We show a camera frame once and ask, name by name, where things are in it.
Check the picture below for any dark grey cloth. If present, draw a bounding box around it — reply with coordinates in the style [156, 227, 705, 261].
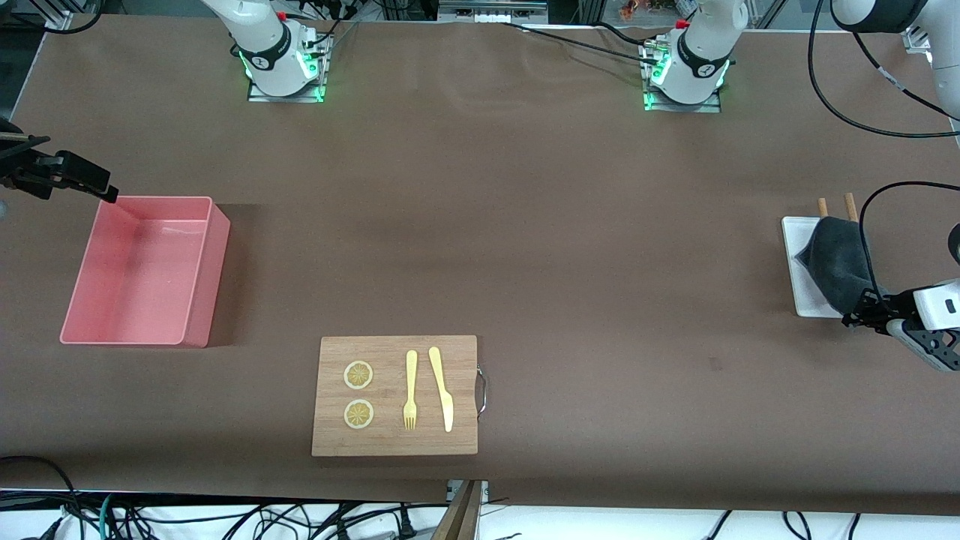
[795, 216, 890, 316]

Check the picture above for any white rectangular tray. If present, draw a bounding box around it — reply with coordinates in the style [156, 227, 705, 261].
[781, 216, 845, 319]

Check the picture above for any pink plastic bin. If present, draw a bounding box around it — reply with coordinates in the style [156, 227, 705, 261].
[60, 196, 231, 348]

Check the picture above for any yellow plastic fork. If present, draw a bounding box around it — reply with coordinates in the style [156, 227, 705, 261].
[403, 349, 419, 431]

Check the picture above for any wooden cutting board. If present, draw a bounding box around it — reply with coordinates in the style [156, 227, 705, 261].
[311, 334, 488, 457]

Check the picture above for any yellow plastic knife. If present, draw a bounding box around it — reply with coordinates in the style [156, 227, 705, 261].
[428, 346, 455, 434]

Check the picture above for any grey power strip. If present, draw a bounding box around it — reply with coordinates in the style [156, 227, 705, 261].
[439, 0, 548, 23]

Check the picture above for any black cable on table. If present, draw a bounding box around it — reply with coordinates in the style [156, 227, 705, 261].
[501, 21, 662, 67]

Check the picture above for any small metal bracket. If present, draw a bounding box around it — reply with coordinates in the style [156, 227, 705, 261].
[447, 480, 490, 505]

